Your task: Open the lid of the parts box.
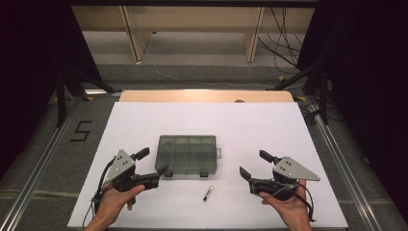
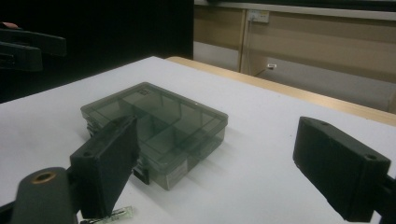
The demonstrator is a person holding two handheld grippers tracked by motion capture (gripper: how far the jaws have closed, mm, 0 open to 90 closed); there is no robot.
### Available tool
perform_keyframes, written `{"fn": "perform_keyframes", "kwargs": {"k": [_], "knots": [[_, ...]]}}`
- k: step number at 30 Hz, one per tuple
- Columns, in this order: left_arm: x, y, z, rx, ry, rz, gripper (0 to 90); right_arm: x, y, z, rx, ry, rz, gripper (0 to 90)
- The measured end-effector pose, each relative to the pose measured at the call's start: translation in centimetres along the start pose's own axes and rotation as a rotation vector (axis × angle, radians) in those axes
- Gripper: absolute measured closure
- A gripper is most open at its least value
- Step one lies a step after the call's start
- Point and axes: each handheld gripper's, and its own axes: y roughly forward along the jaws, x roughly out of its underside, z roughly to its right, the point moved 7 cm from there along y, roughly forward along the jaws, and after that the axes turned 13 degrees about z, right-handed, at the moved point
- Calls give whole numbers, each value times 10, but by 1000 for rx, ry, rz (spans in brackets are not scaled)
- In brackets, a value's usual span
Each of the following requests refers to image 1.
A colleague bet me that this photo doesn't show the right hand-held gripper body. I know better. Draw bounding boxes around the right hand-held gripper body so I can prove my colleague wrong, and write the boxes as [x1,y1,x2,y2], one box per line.
[248,156,321,202]

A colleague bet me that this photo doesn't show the light wooden desk frame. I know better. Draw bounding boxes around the light wooden desk frame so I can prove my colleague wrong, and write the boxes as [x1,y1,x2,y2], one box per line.
[71,5,316,64]

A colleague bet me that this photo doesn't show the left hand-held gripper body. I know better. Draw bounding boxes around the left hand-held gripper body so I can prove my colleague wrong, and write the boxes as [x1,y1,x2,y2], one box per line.
[104,148,161,193]

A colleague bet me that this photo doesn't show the right hand-held gripper black cable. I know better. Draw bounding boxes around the right hand-held gripper black cable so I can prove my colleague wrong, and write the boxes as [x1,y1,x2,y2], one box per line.
[251,181,318,224]

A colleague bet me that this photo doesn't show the hanging black cables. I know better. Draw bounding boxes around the hanging black cables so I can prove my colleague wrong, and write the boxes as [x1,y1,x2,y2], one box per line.
[257,7,306,77]

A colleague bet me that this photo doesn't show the aluminium floor rail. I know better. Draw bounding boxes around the aluminium floor rail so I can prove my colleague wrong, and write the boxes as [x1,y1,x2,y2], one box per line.
[0,95,83,231]
[312,110,388,231]

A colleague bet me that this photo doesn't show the person's left hand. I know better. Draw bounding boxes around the person's left hand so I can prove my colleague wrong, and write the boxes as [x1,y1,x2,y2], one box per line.
[94,184,146,226]

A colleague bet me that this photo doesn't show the light wooden table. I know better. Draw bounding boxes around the light wooden table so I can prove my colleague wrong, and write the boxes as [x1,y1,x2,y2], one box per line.
[118,90,295,104]

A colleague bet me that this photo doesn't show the smoky clear plastic storage box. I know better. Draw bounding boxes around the smoky clear plastic storage box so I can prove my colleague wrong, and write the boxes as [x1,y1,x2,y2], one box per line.
[154,134,223,179]

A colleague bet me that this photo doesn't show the thin white floor cable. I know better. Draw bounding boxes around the thin white floor cable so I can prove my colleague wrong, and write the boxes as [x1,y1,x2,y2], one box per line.
[136,31,277,90]

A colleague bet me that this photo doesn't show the black curtain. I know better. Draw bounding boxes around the black curtain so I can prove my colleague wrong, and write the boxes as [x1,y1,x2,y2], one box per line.
[295,0,408,223]
[0,0,104,181]

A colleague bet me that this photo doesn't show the coiled black floor cable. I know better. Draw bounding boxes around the coiled black floor cable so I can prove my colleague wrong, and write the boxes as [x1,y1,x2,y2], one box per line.
[298,97,322,127]

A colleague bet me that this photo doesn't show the small white tube black cap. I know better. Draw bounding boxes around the small white tube black cap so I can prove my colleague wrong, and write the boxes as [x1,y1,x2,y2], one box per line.
[202,185,216,203]

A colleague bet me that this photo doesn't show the person's right hand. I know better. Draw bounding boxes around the person's right hand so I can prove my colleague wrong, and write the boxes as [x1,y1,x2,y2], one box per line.
[258,179,310,225]

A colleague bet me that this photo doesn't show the black metal stand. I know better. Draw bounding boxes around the black metal stand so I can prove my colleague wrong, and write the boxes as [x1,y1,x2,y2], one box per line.
[268,57,332,127]
[53,62,123,128]

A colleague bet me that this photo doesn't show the hand-held gripper black cable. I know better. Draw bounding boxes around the hand-held gripper black cable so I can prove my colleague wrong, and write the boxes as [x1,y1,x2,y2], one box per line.
[82,156,117,229]
[251,181,318,224]

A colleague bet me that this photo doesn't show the left hand-held gripper black cable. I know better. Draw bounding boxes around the left hand-held gripper black cable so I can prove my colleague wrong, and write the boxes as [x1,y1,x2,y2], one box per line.
[82,156,117,229]

